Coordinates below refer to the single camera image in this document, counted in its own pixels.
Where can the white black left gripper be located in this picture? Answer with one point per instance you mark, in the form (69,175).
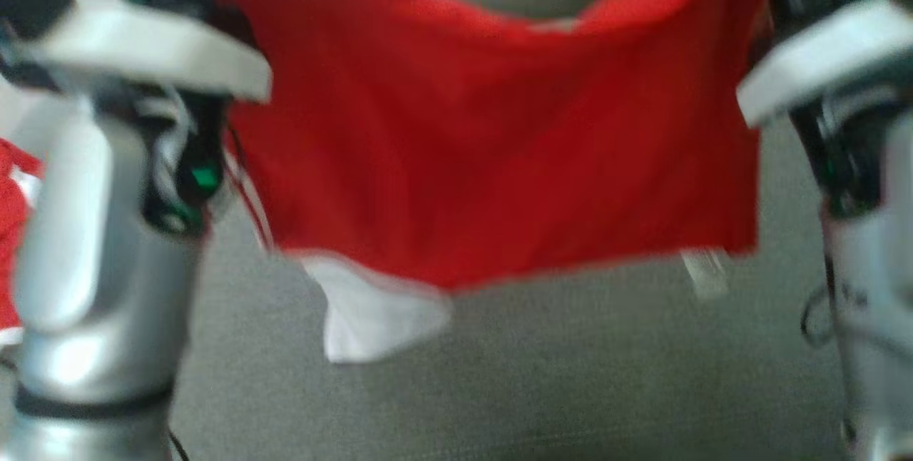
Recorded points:
(157,54)

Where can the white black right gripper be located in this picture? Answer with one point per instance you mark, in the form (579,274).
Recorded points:
(834,54)

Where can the red basketball shorts number 23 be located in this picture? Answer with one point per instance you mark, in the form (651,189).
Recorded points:
(11,232)

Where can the red t-shirt with white sleeves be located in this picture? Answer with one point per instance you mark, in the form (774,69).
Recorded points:
(499,140)

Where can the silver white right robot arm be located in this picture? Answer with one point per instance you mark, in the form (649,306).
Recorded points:
(877,304)

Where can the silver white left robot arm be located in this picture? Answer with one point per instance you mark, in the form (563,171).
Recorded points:
(93,268)

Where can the large grey sofa seat cushion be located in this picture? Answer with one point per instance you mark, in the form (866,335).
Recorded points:
(570,389)

